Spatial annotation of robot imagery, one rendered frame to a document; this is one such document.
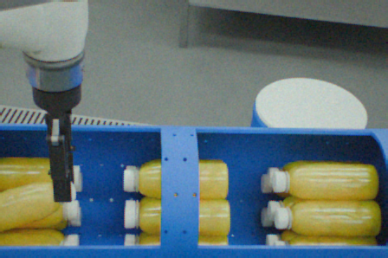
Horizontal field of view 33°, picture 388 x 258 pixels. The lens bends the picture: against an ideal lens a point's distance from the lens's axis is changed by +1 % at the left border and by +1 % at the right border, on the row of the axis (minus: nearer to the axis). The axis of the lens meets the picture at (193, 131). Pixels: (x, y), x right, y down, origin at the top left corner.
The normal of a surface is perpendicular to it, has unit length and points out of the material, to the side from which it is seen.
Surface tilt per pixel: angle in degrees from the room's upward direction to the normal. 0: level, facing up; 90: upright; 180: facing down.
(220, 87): 0
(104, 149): 95
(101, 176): 66
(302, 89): 0
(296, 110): 0
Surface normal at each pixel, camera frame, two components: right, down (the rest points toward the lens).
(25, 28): 0.17, 0.59
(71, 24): 0.63, 0.52
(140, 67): 0.07, -0.79
